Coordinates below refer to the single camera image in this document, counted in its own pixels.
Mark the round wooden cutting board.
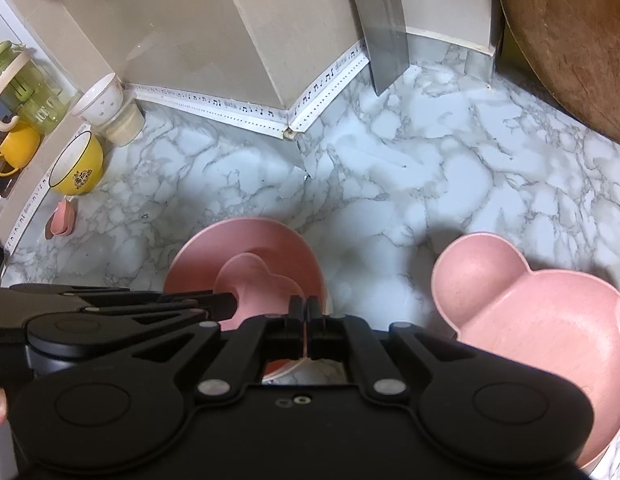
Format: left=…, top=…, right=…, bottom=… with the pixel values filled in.
left=494, top=0, right=620, bottom=149

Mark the cleaver with wooden handle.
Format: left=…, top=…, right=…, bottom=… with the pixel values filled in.
left=342, top=0, right=410, bottom=96

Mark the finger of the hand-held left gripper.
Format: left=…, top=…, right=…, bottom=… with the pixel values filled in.
left=10, top=283, right=199, bottom=311
left=26, top=293, right=239, bottom=357

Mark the yellow mug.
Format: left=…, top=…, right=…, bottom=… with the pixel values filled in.
left=0, top=124, right=42, bottom=177

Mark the small pink dish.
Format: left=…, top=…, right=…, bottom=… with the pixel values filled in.
left=44, top=198, right=77, bottom=241

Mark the pink bowl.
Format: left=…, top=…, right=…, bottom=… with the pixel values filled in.
left=163, top=217, right=327, bottom=377

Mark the pink heart-shaped dish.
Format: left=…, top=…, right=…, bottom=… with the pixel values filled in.
left=213, top=253, right=307, bottom=361

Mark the cream small cup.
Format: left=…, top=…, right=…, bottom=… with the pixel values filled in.
left=104, top=104, right=146, bottom=147

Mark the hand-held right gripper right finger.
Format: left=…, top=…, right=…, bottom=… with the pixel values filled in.
left=308, top=296, right=479, bottom=406

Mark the yellow printed ceramic bowl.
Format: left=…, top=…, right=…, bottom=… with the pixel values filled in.
left=48, top=130, right=105, bottom=196

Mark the green glass pitcher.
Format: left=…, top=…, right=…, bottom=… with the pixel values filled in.
left=0, top=40, right=71, bottom=136

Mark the white dotted cup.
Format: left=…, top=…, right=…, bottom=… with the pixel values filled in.
left=70, top=72, right=125, bottom=129

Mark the pink bear-shaped plate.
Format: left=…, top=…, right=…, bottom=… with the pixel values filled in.
left=431, top=232, right=620, bottom=472

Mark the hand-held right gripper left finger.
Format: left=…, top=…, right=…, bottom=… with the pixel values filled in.
left=132, top=296, right=307, bottom=406

